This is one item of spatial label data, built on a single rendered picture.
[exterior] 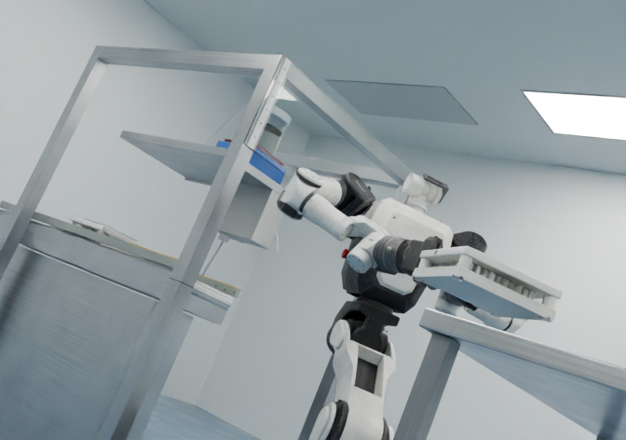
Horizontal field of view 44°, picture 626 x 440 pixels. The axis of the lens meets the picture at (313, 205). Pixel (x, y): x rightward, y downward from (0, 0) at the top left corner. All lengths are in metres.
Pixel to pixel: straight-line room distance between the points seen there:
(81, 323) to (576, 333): 3.82
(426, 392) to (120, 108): 5.40
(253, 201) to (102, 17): 3.79
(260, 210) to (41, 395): 1.05
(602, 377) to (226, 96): 6.19
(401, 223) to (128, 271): 1.05
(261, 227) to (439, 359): 1.56
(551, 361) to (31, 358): 2.31
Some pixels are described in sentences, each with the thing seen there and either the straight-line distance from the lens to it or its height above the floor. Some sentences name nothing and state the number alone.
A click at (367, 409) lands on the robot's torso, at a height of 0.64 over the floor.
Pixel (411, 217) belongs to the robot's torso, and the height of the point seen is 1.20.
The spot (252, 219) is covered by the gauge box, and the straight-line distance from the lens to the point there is 2.84.
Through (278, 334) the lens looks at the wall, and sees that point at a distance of 7.24.
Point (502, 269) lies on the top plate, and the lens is 1.70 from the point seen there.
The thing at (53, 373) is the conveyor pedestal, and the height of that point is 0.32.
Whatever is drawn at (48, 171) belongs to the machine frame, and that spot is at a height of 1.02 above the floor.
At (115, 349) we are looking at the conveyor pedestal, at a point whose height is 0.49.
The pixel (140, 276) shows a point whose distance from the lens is 2.81.
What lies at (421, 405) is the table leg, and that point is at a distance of 1.37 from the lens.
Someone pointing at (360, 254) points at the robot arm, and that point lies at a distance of 1.99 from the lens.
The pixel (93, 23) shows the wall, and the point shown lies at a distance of 6.41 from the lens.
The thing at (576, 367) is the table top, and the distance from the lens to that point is 1.26.
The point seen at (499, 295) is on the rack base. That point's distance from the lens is 1.70.
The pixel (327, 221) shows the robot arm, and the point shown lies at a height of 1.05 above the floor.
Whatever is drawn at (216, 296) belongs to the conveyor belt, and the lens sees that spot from 2.78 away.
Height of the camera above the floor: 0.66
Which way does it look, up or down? 11 degrees up
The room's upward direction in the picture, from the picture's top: 23 degrees clockwise
